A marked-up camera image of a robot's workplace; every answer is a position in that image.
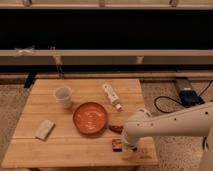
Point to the blue black power adapter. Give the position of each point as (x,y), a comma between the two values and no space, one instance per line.
(187,94)

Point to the white tube bottle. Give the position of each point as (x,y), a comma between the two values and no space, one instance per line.
(112,96)

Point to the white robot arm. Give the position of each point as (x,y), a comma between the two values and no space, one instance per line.
(193,121)

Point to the grey horizontal rail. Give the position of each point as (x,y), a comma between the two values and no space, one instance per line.
(28,57)

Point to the clear plastic cup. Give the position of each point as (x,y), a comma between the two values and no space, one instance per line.
(63,95)

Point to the white sponge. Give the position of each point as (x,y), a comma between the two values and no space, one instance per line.
(44,129)

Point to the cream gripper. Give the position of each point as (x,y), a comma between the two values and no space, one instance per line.
(128,150)

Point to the orange round plate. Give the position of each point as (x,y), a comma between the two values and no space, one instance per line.
(90,118)

